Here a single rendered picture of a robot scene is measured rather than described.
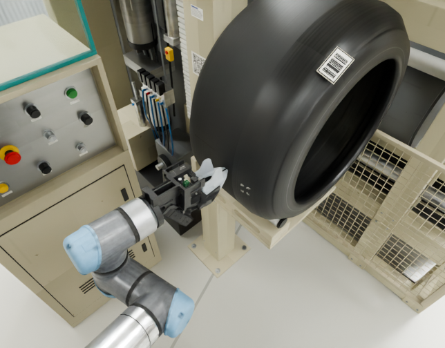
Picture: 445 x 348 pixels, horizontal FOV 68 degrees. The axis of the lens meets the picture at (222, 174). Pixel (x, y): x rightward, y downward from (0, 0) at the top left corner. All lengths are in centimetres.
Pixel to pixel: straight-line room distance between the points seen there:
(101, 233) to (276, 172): 36
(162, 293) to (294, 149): 37
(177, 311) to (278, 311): 129
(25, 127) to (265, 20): 74
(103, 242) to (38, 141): 62
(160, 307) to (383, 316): 155
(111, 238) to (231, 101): 35
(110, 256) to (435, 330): 178
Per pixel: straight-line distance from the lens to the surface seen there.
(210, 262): 195
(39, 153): 118
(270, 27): 72
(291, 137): 65
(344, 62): 66
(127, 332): 59
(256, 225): 107
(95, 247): 59
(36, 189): 126
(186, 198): 64
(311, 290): 195
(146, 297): 63
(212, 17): 94
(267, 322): 185
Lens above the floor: 176
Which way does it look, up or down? 49 degrees down
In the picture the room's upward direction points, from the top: straight up
